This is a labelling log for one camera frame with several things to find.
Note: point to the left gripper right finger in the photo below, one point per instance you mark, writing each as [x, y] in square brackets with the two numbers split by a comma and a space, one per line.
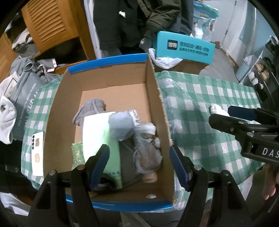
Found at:
[228, 206]

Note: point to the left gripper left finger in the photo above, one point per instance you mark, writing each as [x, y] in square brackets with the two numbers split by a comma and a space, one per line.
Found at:
[50, 207]

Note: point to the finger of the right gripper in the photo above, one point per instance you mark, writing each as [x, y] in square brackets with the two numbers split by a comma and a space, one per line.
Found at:
[232, 125]
[260, 115]

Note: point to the white sock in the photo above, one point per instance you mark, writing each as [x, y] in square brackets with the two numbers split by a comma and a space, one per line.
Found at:
[216, 109]

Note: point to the green glitter sponge cloth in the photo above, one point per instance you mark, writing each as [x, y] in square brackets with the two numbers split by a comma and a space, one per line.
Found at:
[77, 153]

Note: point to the light green cloth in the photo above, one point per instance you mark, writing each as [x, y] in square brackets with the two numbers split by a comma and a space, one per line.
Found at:
[95, 133]

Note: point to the small patterned sock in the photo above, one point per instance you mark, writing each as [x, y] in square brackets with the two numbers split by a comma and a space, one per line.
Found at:
[147, 156]

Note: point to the light grey blue sock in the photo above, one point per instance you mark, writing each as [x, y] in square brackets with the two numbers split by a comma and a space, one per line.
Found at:
[122, 124]

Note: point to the long grey sock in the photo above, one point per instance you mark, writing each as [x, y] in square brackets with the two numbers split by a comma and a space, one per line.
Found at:
[91, 107]

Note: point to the person's right hand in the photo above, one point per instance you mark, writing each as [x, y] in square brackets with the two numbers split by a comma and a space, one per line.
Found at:
[270, 181]

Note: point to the white shelf rack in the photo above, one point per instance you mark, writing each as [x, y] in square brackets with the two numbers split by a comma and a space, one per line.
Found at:
[261, 72]

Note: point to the green checkered tablecloth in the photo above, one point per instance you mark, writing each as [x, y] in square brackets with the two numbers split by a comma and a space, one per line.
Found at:
[187, 99]

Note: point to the white smartphone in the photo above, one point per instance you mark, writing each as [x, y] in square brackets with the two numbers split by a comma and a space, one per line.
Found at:
[37, 154]

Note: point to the white plastic bag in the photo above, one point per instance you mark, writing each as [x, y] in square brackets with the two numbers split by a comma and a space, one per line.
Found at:
[163, 62]

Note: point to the pale grey towel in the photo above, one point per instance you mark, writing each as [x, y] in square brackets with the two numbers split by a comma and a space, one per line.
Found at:
[8, 109]

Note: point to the teal printed box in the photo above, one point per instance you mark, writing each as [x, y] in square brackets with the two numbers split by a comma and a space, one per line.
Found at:
[174, 45]

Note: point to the blue cardboard box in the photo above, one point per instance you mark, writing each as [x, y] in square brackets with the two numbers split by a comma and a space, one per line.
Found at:
[123, 82]

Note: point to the dark hanging jacket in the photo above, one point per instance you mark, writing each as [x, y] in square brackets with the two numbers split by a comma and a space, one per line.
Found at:
[126, 27]

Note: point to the wooden louvered cabinet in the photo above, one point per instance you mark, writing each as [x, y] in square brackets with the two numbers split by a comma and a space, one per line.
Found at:
[59, 30]

